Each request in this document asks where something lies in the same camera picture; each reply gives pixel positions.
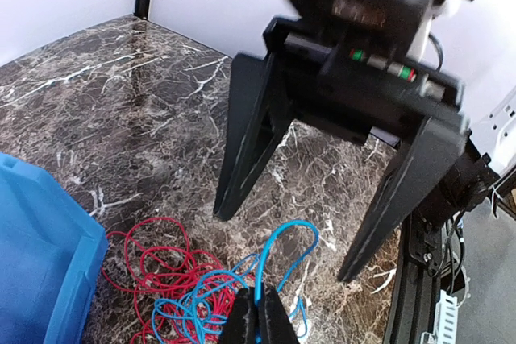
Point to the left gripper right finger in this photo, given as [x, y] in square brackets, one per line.
[275, 327]

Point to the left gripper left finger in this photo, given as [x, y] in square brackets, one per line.
[242, 321]

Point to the black front rail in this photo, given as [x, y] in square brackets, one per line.
[416, 287]

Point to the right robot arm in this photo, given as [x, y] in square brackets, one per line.
[463, 158]

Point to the blue three-compartment plastic bin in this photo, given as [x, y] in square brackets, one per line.
[51, 255]

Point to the white slotted cable duct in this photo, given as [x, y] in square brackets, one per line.
[445, 322]

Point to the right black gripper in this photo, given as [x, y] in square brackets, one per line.
[345, 67]

